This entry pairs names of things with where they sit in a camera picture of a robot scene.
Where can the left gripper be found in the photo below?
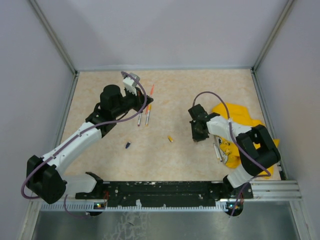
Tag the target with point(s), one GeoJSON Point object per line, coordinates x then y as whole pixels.
{"type": "Point", "coordinates": [139, 98]}

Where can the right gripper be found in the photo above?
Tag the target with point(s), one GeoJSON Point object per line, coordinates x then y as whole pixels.
{"type": "Point", "coordinates": [196, 137]}

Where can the white yellow marker pen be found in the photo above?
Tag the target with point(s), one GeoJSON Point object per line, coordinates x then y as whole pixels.
{"type": "Point", "coordinates": [148, 114]}

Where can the white purple marker pen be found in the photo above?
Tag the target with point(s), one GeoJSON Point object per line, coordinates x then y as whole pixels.
{"type": "Point", "coordinates": [139, 119]}

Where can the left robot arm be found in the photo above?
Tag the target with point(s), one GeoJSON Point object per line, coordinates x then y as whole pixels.
{"type": "Point", "coordinates": [45, 176]}

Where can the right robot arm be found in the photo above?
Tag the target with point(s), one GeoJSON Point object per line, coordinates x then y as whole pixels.
{"type": "Point", "coordinates": [241, 143]}

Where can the white pen on bag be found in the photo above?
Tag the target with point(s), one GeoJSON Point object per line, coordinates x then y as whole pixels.
{"type": "Point", "coordinates": [218, 153]}

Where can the yellow cloth bag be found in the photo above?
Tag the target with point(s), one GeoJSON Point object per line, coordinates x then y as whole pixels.
{"type": "Point", "coordinates": [228, 150]}

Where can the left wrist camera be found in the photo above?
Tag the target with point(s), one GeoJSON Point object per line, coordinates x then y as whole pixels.
{"type": "Point", "coordinates": [130, 81]}

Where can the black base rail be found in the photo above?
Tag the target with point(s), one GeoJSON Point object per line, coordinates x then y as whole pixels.
{"type": "Point", "coordinates": [175, 194]}

